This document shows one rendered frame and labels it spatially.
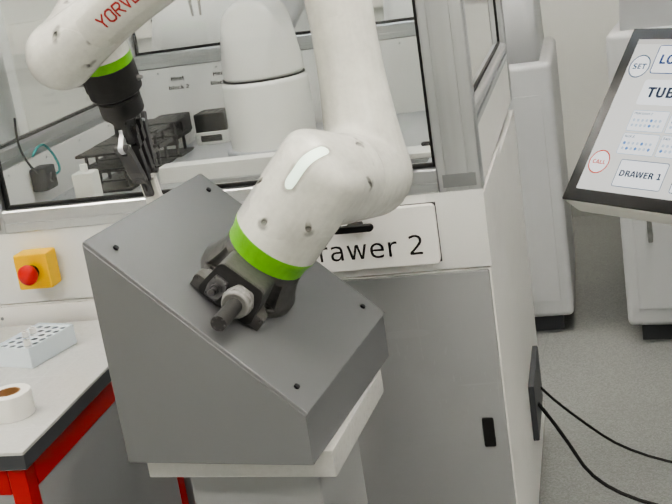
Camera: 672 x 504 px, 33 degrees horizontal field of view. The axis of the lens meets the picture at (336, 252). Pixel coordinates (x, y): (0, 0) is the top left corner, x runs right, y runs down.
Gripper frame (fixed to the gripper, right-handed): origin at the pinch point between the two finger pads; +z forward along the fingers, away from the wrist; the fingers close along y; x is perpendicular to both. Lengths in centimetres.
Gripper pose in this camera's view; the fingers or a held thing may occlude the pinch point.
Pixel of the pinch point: (152, 191)
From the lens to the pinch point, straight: 209.3
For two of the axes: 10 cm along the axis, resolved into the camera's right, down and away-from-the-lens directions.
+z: 2.0, 7.9, 5.7
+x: 9.7, -0.8, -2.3
